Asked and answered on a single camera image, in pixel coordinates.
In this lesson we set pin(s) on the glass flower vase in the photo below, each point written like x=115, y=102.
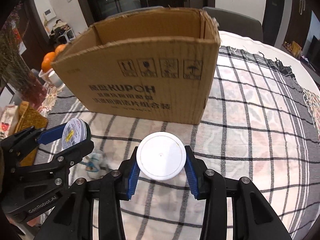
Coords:
x=26, y=84

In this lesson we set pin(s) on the small white blue figurine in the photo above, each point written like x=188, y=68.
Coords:
x=96, y=164

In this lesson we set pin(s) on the small white cylinder bottle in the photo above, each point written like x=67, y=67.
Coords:
x=55, y=80

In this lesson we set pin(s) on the grey chair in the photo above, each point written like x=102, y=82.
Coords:
x=135, y=10
x=236, y=23

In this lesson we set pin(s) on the white lid round jar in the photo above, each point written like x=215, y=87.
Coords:
x=161, y=156

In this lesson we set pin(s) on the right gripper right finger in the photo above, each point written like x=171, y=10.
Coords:
x=253, y=216

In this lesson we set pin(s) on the grey chair right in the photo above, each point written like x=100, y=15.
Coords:
x=236, y=23

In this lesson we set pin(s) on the grey chair left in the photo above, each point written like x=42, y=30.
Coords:
x=135, y=10

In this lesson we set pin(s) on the white shoe rack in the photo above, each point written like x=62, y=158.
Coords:
x=66, y=37

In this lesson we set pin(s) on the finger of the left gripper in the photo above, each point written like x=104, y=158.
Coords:
x=69, y=157
x=50, y=135

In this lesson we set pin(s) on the white plastic fruit basket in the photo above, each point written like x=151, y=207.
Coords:
x=45, y=76

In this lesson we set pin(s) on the dark wooden door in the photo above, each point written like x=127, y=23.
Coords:
x=299, y=22

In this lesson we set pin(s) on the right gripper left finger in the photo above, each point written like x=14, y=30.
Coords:
x=72, y=217

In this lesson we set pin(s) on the orange fruit front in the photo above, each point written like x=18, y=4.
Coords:
x=47, y=60

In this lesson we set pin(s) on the checkered grey white cloth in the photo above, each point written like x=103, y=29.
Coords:
x=164, y=210

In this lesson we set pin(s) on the brown cardboard box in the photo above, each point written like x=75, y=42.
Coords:
x=156, y=64

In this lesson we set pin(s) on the orange fruit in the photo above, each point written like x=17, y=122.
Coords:
x=47, y=60
x=60, y=48

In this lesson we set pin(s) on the orange fruit top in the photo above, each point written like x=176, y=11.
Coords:
x=60, y=48

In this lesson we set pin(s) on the black television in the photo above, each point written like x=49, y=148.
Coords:
x=313, y=54

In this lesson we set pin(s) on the white patterned tablecloth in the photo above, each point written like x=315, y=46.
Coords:
x=275, y=55

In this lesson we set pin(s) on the round blue label tin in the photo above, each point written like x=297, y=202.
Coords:
x=74, y=132

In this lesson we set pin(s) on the purple dried flowers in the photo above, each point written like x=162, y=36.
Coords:
x=10, y=42

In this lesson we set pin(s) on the printed fabric tissue pouch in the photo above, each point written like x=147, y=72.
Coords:
x=9, y=120

